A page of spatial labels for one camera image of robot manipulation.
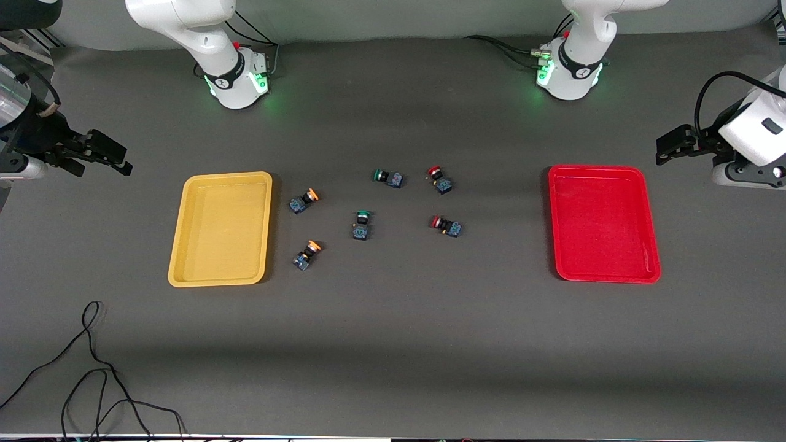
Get black left arm wrist cable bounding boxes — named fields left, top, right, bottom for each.
left=694, top=71, right=786, bottom=136

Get black right arm wrist cable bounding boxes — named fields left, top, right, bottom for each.
left=0, top=38, right=62, bottom=118

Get black right arm base cables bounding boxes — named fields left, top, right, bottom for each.
left=224, top=11, right=281, bottom=79

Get aluminium frame rail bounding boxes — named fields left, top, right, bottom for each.
left=21, top=28, right=65, bottom=62

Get yellow plastic tray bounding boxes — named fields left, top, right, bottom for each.
left=168, top=171, right=273, bottom=288

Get red push button switch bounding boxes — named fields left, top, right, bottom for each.
left=429, top=215, right=463, bottom=239
left=426, top=166, right=454, bottom=195

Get yellow push button switch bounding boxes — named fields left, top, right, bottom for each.
left=292, top=240, right=323, bottom=271
left=289, top=188, right=321, bottom=215

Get black left arm base cables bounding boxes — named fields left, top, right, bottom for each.
left=464, top=14, right=575, bottom=69

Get black arm base cables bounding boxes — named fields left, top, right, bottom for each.
left=224, top=11, right=281, bottom=79
left=464, top=14, right=575, bottom=69

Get black arm wrist cable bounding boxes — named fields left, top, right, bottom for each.
left=0, top=38, right=62, bottom=118
left=694, top=71, right=786, bottom=136

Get thin black loose cable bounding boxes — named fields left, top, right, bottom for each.
left=0, top=301, right=186, bottom=442

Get red plastic tray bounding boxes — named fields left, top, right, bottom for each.
left=548, top=165, right=662, bottom=284

